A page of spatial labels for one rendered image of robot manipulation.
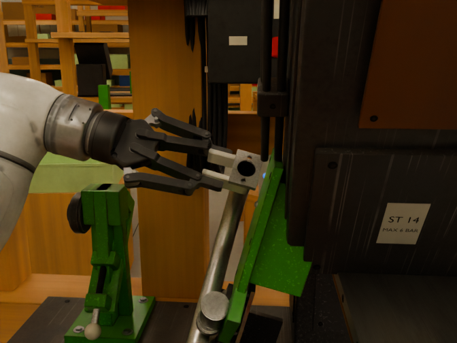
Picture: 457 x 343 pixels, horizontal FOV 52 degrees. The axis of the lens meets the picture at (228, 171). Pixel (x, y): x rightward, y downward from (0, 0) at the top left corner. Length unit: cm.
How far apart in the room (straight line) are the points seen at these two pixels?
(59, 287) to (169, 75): 55
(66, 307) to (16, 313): 11
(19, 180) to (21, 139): 6
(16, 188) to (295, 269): 39
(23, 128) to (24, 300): 53
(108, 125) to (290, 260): 31
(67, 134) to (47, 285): 57
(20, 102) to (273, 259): 40
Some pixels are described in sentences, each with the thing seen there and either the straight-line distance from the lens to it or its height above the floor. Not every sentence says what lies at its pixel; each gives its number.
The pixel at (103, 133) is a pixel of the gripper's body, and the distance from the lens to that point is 68.
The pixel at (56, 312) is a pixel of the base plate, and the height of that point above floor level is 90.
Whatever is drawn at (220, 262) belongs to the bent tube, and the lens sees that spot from 74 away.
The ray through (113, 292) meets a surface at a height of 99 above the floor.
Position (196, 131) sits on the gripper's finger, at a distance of 70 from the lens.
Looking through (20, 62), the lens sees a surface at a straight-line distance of 1073.
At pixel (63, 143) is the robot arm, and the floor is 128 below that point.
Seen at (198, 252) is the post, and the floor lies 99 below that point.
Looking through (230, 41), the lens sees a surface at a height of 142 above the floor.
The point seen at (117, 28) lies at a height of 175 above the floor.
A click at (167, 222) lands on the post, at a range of 99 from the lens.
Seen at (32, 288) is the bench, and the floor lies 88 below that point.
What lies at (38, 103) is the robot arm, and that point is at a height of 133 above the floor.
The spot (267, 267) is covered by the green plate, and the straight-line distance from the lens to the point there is 61.
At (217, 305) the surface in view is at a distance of 63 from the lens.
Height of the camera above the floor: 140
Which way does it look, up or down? 14 degrees down
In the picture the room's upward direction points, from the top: straight up
